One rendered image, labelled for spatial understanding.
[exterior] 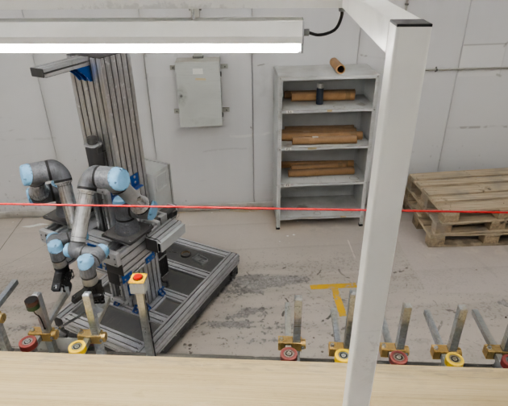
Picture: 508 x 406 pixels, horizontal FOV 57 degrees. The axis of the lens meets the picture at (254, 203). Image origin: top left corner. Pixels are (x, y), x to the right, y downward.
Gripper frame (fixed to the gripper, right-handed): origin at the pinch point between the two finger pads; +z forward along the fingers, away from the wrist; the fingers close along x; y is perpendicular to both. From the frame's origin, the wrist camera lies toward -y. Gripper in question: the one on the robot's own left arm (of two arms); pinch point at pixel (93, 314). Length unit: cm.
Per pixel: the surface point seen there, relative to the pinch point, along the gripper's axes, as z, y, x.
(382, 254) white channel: -117, 68, -139
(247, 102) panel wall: -29, 150, 233
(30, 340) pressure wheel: 0.8, -29.3, -8.5
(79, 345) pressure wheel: 0.8, -6.5, -19.5
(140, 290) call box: -26.4, 25.3, -21.5
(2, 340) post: 10.0, -46.3, 6.5
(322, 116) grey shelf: -13, 223, 214
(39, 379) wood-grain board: 1.0, -22.7, -34.7
